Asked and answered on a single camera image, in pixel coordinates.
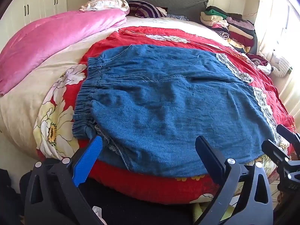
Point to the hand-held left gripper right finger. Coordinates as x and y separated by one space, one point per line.
211 157

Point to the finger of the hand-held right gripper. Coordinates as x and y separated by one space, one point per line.
289 136
275 153

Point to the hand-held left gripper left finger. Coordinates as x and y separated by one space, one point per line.
89 157

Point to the blue denim pants lace trim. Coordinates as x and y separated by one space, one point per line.
164 98

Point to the white knitted sweater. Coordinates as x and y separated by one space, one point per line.
281 64

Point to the maroon cloth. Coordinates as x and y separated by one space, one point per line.
259 62

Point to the cream bed sheet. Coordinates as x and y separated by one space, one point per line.
23 103

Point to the red floral blanket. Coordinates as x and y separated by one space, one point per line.
112 42

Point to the pile of folded clothes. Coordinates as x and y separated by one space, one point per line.
239 28

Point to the white curtain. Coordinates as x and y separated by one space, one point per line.
271 16

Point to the pink quilt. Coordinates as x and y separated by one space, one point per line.
46 42

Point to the floral pillow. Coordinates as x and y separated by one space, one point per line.
105 3

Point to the purple striped cloth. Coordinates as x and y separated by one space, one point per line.
143 9

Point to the grey padded headboard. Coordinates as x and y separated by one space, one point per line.
178 0

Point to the white wardrobe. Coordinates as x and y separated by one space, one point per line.
35 0

